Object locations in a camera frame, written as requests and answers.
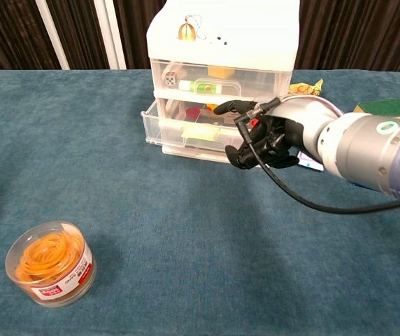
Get wide white frame post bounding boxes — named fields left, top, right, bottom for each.
left=93, top=0, right=127, bottom=70

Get green yellow sponge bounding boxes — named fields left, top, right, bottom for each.
left=352, top=99, right=400, bottom=117

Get teal velvet table cloth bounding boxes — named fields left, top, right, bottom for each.
left=0, top=68, right=400, bottom=336

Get purple white toothpaste tube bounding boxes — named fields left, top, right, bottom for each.
left=297, top=150, right=325, bottom=172

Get yellow block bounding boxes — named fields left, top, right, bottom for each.
left=207, top=65, right=235, bottom=79

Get white plastic drawer cabinet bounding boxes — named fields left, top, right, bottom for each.
left=146, top=0, right=301, bottom=165

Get clear plastic drawer with tube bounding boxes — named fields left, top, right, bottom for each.
left=150, top=58, right=294, bottom=102

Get gold bell charm with ring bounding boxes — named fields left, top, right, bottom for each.
left=178, top=14, right=206, bottom=41

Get thin white frame post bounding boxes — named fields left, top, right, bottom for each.
left=34, top=0, right=71, bottom=70

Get green yellow snack packet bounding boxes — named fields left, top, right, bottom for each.
left=288, top=78, right=324, bottom=98

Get black cable of right hand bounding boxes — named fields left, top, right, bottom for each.
left=234, top=97, right=400, bottom=214

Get green white tube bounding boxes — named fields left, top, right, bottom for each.
left=178, top=79, right=238, bottom=95

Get dark brown pleated curtain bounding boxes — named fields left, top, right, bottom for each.
left=0, top=0, right=400, bottom=75

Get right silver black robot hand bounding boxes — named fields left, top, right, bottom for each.
left=213, top=96, right=343, bottom=171

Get white dice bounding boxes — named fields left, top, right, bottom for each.
left=164, top=71, right=180, bottom=88

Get clear jar of rubber bands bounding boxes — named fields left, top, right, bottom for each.
left=4, top=220, right=98, bottom=308

